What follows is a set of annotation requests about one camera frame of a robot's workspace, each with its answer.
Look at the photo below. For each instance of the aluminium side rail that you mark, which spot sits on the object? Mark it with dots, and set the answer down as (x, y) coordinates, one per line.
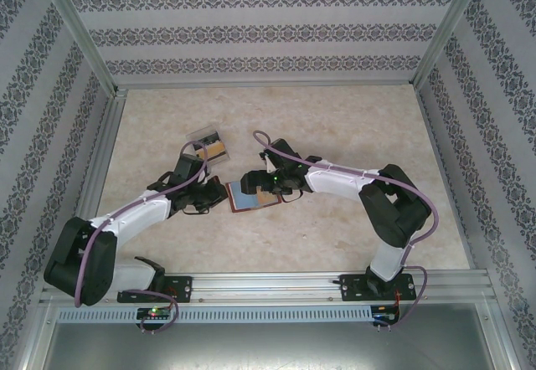
(451, 186)
(97, 156)

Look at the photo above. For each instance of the left black wrist camera box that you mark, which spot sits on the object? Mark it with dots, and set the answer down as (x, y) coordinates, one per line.
(188, 167)

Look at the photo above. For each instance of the gold credit card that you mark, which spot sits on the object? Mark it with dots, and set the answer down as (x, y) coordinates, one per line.
(268, 198)
(215, 152)

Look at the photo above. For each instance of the grey metal sheet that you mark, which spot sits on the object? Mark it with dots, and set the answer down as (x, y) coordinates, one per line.
(268, 349)

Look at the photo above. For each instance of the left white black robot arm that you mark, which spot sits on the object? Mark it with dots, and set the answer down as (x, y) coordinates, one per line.
(138, 215)

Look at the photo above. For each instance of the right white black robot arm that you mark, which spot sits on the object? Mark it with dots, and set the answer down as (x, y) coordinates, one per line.
(335, 181)

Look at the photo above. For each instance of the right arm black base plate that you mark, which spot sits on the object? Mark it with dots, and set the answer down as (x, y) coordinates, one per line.
(349, 288)

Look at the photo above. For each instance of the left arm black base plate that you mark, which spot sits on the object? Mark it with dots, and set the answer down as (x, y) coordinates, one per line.
(184, 288)

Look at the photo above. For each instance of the aluminium corner strut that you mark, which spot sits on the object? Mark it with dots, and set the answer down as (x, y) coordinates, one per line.
(504, 336)
(35, 336)

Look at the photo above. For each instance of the aluminium mounting rail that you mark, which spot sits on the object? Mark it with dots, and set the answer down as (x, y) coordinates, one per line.
(268, 288)

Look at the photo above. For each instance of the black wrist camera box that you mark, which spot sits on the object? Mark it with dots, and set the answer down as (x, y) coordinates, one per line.
(281, 151)
(188, 167)

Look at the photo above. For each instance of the right black wrist camera box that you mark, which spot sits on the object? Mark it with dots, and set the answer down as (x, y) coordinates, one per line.
(281, 151)

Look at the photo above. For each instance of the red bordered credit card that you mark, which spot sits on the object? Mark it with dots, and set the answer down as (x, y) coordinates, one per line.
(259, 207)

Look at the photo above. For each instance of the black VIP credit card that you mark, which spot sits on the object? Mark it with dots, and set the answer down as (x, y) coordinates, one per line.
(208, 139)

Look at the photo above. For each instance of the aluminium frame cross beam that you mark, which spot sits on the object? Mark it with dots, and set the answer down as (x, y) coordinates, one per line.
(268, 84)

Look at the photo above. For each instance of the aluminium frame post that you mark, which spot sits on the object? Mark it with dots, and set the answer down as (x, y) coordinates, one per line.
(86, 35)
(445, 31)

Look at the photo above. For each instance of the blue credit card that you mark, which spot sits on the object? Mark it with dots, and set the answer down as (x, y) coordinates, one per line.
(240, 198)

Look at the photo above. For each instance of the clear acrylic card holder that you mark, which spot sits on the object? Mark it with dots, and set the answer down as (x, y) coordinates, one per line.
(201, 131)

